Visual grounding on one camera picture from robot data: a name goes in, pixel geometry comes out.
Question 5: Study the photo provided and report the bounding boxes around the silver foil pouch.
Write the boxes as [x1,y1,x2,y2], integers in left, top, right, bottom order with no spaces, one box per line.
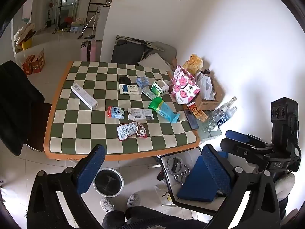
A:
[142,87,160,101]

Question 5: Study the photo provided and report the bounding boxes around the clear glass bottle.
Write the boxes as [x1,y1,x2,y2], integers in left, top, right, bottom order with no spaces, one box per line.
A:
[210,97,237,127]

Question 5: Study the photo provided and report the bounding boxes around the white plastic bag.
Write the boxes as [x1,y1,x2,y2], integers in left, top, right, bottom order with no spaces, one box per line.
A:
[196,73,216,101]

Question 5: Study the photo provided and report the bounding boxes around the white cabinet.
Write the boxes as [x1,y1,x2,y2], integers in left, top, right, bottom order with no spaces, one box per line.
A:
[94,6,110,41]

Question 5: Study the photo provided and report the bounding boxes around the black chair with dark coat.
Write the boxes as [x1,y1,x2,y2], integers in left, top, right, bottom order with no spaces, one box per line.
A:
[0,60,46,156]

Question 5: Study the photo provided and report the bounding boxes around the grey fuzzy slipper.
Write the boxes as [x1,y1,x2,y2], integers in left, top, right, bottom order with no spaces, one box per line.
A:
[100,198,117,213]
[127,193,141,208]

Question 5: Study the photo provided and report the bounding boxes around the yellow snack bag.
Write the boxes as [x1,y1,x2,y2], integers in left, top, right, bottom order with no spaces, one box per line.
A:
[183,54,205,74]

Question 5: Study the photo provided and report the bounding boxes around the coat rack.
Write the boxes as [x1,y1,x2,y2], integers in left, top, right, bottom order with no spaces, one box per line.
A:
[52,0,69,34]

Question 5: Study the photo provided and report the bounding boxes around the white bag with yellow print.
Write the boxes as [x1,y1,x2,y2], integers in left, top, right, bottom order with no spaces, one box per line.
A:
[155,185,177,207]

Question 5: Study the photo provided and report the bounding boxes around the pink floral paper bag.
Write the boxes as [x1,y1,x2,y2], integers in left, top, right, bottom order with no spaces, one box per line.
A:
[169,65,201,105]

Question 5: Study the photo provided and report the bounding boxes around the dark blue phone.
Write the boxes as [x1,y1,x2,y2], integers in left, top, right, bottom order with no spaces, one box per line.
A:
[184,109,199,130]

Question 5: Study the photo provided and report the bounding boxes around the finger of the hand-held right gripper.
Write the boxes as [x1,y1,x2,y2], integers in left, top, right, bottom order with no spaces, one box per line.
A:
[218,138,271,171]
[225,129,273,149]

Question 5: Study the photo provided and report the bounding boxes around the green and blue packet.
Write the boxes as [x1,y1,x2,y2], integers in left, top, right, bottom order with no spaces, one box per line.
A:
[148,97,181,124]

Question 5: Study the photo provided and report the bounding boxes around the brown cardboard box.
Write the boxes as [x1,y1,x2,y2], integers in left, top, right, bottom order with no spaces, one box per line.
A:
[194,76,226,111]

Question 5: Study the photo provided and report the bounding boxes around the person's legs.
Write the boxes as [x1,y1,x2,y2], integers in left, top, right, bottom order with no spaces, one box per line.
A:
[102,205,215,229]

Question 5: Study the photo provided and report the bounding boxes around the round trash bin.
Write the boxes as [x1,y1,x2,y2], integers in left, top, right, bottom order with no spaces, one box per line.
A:
[93,168,124,197]

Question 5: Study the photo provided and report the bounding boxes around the crumpled blue packet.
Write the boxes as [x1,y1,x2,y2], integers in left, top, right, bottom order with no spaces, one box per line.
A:
[136,76,149,88]

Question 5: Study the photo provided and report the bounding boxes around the red and yellow box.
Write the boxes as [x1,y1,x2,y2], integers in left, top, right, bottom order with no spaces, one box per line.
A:
[187,102,209,122]

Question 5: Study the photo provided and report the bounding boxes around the green checkered tablecloth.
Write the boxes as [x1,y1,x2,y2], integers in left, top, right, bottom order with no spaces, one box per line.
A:
[44,61,201,160]

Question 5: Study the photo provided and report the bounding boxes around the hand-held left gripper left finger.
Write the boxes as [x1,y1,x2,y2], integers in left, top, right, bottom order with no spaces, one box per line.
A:
[27,144,106,229]

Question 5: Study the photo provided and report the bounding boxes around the red carton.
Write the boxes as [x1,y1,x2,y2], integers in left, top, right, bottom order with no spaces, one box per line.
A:
[22,55,34,75]
[31,49,46,74]

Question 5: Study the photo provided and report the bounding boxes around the green and white box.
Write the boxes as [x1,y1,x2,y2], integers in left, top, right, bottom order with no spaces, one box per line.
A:
[150,80,169,96]

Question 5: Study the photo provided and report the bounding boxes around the metal rings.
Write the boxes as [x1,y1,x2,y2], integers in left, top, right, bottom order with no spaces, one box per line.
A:
[165,156,191,184]

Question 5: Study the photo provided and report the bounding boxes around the long white box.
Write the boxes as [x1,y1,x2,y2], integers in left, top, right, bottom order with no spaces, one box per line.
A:
[71,83,99,110]

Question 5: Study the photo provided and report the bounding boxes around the flat white box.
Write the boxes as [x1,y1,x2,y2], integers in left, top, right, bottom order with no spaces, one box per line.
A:
[127,108,154,121]

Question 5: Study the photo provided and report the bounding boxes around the person's right hand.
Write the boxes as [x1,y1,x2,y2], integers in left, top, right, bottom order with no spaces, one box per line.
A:
[272,173,297,204]

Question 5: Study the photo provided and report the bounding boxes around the pile of bedding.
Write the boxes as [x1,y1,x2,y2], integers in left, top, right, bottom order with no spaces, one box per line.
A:
[14,23,36,46]

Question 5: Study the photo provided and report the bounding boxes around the black framed white stool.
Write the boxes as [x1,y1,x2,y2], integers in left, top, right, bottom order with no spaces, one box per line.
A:
[158,148,239,216]

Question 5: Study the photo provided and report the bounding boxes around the clear bottle with blue label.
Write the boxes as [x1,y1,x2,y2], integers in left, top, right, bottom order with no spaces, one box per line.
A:
[204,106,237,133]

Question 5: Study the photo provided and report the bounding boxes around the white and blue medicine box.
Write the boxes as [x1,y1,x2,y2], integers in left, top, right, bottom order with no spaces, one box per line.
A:
[119,84,143,95]

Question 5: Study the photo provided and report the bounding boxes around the pink suitcase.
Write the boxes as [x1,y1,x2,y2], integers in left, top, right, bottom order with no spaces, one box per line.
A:
[80,40,97,62]

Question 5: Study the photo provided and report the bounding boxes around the white and red snack pouch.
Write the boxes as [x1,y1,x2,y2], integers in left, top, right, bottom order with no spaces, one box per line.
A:
[117,122,148,142]

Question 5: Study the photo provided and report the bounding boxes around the broom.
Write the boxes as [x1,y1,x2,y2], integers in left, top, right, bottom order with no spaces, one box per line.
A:
[77,14,96,40]

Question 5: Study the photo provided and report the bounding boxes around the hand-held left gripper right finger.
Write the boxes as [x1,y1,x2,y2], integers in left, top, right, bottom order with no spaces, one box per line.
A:
[202,144,282,229]

